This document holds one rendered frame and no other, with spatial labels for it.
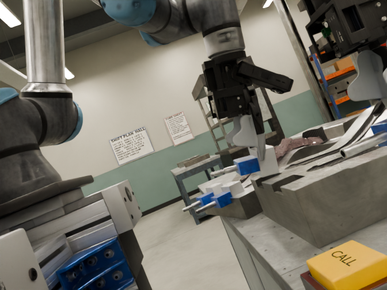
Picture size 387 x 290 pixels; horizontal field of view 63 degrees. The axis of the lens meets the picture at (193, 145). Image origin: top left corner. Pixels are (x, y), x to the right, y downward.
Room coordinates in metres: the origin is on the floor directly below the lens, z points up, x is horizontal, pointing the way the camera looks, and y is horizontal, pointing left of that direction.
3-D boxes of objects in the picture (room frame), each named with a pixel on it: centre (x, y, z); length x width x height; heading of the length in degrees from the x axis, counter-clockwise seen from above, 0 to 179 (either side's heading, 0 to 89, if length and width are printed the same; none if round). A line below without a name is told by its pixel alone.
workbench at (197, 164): (5.44, 0.17, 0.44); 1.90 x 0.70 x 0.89; 7
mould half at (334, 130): (0.95, -0.23, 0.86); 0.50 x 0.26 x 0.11; 112
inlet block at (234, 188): (0.80, 0.00, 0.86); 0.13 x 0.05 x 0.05; 112
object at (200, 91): (5.54, -0.88, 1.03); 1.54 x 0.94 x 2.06; 7
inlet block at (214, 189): (0.90, 0.04, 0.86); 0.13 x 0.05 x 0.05; 112
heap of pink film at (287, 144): (0.95, -0.23, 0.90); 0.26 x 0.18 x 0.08; 112
